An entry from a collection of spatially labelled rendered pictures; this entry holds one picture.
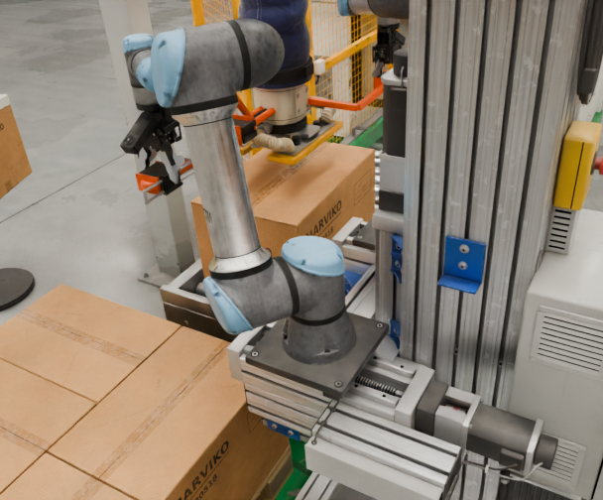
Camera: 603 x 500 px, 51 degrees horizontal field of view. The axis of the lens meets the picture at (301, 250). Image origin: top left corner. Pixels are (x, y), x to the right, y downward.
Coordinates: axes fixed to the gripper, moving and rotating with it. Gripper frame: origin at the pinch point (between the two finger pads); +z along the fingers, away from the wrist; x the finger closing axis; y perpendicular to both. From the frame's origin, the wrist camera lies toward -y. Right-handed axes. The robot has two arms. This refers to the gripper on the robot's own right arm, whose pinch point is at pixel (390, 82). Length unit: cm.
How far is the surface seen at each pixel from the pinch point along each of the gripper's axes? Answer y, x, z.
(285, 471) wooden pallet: 81, -6, 114
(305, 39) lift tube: 29.3, -15.6, -20.9
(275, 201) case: 50, -19, 25
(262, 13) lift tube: 40, -24, -30
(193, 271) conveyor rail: 53, -56, 61
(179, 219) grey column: -10, -118, 85
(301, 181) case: 33.5, -18.5, 25.3
